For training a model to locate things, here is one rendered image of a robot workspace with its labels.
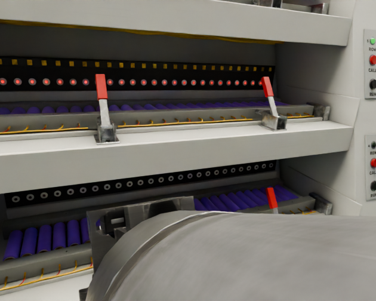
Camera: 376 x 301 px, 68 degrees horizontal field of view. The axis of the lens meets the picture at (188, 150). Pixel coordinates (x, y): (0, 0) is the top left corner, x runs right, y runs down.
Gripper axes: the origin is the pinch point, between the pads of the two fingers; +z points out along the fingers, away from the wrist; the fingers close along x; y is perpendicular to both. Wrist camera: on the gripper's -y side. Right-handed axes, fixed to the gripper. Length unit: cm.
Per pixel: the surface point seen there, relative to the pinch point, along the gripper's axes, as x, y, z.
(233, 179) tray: -27.6, 8.6, 19.3
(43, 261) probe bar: 8.9, 1.3, 9.3
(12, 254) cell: 12.9, 2.7, 12.2
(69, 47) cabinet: 3.1, 35.7, 15.2
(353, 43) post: -43, 28, -4
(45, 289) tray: 8.9, -1.9, 8.1
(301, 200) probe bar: -37.1, 2.3, 10.7
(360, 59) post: -44, 26, -3
